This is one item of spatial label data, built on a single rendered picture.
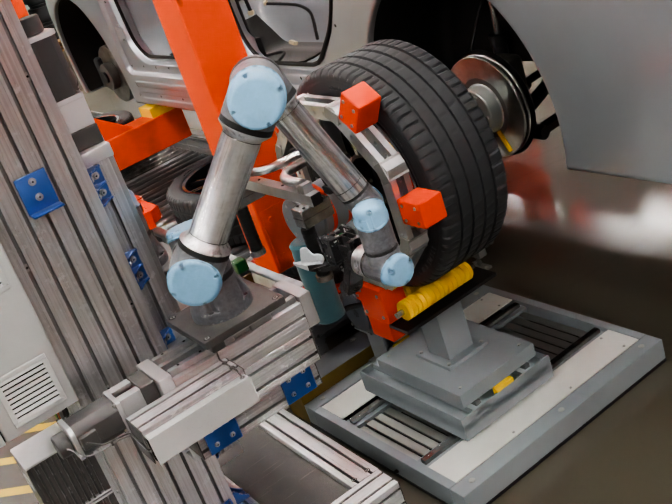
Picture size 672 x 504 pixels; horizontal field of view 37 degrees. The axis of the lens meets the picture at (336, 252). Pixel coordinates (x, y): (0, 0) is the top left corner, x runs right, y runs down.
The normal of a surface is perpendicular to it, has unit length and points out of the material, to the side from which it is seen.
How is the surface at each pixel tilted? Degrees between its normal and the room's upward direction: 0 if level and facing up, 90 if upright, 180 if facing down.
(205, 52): 90
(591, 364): 0
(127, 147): 90
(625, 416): 0
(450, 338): 90
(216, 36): 90
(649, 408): 0
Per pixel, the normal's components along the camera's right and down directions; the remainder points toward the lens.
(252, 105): 0.12, 0.28
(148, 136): 0.55, 0.18
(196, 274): 0.03, 0.51
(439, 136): 0.38, -0.19
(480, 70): -0.77, 0.47
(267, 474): -0.30, -0.87
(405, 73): 0.04, -0.63
